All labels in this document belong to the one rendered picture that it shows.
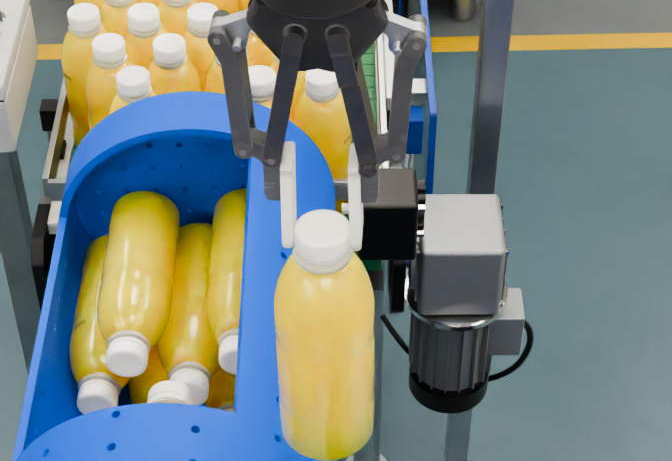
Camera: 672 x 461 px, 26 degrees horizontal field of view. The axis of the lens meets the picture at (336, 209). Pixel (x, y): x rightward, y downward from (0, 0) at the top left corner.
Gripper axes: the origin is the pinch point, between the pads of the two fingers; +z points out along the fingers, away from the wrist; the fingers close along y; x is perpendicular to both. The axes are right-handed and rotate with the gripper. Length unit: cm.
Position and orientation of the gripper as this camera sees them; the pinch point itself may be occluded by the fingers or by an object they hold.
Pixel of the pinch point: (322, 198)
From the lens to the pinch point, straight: 96.7
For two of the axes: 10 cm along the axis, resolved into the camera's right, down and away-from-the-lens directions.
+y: 10.0, 0.3, -0.6
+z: 0.1, 7.5, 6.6
